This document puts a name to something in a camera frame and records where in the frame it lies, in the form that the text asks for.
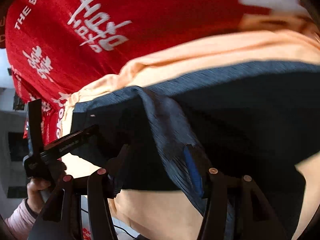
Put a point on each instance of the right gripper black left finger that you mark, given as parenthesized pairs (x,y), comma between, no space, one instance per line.
(116,170)

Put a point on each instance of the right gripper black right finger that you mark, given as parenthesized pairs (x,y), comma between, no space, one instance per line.
(198,166)

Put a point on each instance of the black pants with blue trim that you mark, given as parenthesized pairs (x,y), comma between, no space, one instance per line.
(254,118)

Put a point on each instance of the pink left sleeve forearm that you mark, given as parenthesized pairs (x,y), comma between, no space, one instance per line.
(21,221)

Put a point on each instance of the person's left hand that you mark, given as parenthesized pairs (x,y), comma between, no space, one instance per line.
(36,185)

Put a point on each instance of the cream seat cushion cover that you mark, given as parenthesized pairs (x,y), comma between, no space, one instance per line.
(248,214)

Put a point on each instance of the red sofa cover white characters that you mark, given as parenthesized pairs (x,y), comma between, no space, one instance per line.
(56,47)

